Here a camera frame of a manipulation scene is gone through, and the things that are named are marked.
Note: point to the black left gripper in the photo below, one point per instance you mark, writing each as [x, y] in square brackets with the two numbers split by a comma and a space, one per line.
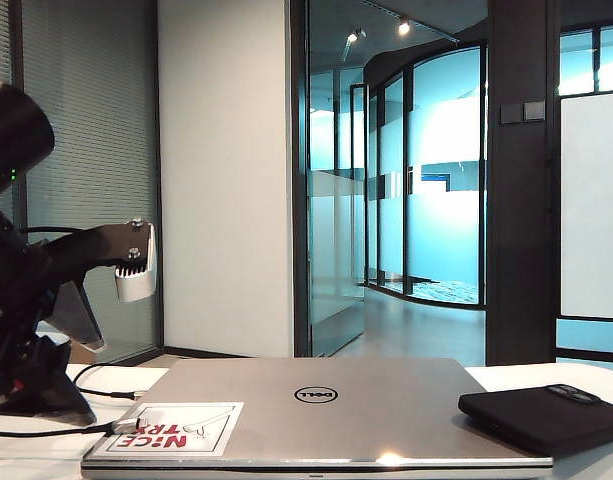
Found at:
[21, 300]

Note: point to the black smartphone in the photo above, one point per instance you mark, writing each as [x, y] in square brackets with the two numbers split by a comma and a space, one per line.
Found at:
[536, 420]

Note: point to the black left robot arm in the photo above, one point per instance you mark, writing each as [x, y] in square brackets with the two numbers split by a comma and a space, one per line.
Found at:
[16, 130]

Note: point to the low brown cardboard box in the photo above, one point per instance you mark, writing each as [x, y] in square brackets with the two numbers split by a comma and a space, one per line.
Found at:
[84, 358]

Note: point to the white sticker red text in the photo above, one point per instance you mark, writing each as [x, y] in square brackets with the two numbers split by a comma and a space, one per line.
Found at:
[216, 440]

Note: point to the wide grey venetian blind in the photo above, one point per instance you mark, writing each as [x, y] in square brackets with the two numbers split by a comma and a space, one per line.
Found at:
[96, 125]

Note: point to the silver Dell laptop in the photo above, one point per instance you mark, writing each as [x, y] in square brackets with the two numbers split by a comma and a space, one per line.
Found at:
[336, 430]

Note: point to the ceiling spotlight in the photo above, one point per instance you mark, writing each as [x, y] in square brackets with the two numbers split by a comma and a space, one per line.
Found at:
[404, 27]
[352, 36]

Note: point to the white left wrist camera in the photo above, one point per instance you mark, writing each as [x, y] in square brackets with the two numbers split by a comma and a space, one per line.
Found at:
[136, 280]

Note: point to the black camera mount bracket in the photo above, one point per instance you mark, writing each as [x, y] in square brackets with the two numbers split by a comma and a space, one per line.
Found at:
[96, 245]

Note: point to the dark wall switch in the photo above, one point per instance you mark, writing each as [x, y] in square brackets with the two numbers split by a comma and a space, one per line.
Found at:
[511, 114]
[534, 111]

